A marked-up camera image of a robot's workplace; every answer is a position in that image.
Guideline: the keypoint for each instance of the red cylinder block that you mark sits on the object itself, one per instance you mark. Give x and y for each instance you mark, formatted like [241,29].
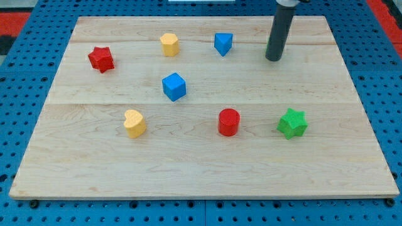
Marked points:
[229,120]

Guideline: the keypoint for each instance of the yellow hexagon block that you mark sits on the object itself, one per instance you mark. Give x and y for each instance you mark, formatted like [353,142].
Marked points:
[170,44]

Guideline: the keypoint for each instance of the green block behind rod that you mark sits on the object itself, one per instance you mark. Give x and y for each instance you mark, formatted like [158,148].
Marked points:
[267,47]

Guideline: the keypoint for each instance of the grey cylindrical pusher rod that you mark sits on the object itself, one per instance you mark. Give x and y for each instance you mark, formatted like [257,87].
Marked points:
[285,10]

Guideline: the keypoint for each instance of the blue cube block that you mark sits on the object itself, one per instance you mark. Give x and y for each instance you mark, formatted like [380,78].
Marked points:
[174,87]

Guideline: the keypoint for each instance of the light wooden board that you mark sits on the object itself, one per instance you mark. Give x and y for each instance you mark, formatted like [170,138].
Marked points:
[80,149]

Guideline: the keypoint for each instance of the blue triangle block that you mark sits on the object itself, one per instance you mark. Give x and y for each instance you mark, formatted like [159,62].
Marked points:
[223,43]

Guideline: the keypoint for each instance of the red star block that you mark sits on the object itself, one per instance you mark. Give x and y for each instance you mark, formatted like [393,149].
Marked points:
[101,59]

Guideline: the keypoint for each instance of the green star block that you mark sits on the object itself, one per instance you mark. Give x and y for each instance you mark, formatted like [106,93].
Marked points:
[292,123]

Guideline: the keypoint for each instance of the yellow heart block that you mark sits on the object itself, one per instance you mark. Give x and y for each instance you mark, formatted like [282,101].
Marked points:
[134,123]

